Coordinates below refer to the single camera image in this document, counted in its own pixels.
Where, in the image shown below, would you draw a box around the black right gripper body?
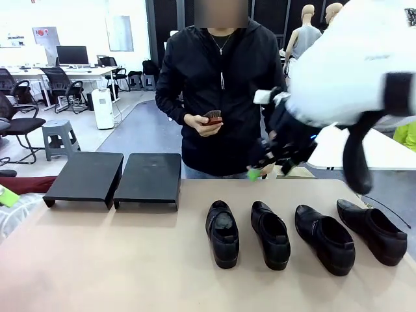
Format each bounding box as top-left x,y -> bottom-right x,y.
262,97 -> 319,165

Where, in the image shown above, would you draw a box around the wooden shoe brush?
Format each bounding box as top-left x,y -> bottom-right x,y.
201,109 -> 224,127

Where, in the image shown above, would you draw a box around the black shoe grey insole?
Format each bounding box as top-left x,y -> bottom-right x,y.
205,200 -> 241,269

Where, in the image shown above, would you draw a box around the black textured loafer shoe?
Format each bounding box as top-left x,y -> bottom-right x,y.
250,200 -> 291,271

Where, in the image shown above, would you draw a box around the black glossy dress shoe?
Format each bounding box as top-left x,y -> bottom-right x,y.
336,198 -> 408,267
294,204 -> 356,276

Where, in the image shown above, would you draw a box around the person's right forearm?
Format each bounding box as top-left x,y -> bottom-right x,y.
155,87 -> 189,126

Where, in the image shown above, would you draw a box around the black shoe stand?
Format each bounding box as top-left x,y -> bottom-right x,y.
113,152 -> 182,211
42,151 -> 125,211

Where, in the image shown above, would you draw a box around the person's left hand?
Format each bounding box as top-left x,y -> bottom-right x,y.
261,162 -> 277,179

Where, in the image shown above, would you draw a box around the person's right hand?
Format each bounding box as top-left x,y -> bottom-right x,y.
184,112 -> 217,138

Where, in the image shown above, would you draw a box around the white crumpled plastic sheet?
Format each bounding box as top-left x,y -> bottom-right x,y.
0,193 -> 45,243

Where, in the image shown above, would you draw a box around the dark red cloth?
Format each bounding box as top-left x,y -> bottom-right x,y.
0,175 -> 59,205

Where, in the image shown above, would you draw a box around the person in black jacket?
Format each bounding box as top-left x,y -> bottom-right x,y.
155,0 -> 289,179

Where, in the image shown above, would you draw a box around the large grey plastic stool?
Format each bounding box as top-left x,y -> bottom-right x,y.
41,119 -> 81,162

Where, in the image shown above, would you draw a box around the white work table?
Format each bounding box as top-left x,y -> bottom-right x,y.
305,123 -> 416,170

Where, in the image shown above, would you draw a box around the mannequin grey tank top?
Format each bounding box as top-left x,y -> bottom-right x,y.
281,3 -> 322,79

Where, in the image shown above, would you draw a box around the mannequin hat yellow shorts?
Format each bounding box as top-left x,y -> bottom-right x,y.
393,6 -> 416,149

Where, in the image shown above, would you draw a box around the white air purifier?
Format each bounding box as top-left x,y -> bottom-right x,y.
90,88 -> 115,130

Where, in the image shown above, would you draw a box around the mannequin white navy coat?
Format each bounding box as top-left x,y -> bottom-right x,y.
324,2 -> 344,29

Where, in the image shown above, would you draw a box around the small grey plastic stool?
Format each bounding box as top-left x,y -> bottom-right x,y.
128,73 -> 144,92
142,73 -> 157,92

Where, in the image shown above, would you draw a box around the long white office desk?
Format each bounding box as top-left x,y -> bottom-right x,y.
0,66 -> 122,108

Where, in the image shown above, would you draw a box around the black backpack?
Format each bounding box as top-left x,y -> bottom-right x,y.
142,59 -> 161,77

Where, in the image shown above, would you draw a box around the black computer monitor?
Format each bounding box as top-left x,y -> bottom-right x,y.
56,45 -> 89,66

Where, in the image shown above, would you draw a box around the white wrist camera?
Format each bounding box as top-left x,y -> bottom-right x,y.
253,88 -> 292,105

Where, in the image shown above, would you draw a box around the thick black arm hose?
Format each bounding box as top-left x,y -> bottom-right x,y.
343,110 -> 391,196

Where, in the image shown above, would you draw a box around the silver cross necklace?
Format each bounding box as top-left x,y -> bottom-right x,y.
209,31 -> 235,56

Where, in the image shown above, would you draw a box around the thin black cable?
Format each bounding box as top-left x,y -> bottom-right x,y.
360,194 -> 409,229

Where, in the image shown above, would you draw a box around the wall notice papers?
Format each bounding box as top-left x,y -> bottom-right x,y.
6,33 -> 26,48

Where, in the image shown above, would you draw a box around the wall poster red circle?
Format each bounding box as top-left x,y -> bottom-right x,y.
32,27 -> 61,46

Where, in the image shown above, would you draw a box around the framed wall panel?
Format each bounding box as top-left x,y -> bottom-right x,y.
105,15 -> 134,52

